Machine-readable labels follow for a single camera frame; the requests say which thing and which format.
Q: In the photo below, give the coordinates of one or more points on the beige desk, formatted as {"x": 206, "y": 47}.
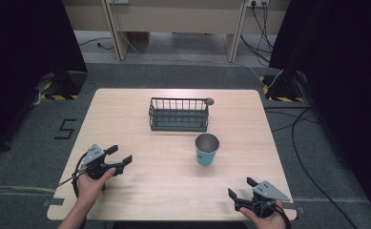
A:
{"x": 180, "y": 16}

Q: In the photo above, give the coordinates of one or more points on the person's left hand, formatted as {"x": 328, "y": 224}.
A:
{"x": 91, "y": 189}

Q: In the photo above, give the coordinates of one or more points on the black curtain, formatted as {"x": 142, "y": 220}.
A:
{"x": 342, "y": 79}
{"x": 21, "y": 47}

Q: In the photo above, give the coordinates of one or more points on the teal metal cup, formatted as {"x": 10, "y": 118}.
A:
{"x": 206, "y": 156}

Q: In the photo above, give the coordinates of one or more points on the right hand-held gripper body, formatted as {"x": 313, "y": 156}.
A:
{"x": 267, "y": 192}

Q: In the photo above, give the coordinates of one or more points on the white wall socket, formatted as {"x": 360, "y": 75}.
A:
{"x": 257, "y": 2}

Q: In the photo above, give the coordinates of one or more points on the person's right hand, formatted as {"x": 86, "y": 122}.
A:
{"x": 269, "y": 223}

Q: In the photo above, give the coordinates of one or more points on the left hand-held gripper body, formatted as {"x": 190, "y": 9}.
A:
{"x": 94, "y": 156}

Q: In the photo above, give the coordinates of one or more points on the black stand base striped tape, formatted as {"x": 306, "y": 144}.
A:
{"x": 64, "y": 86}
{"x": 283, "y": 90}

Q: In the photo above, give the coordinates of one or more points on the grey round basket knob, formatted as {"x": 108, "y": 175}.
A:
{"x": 209, "y": 101}

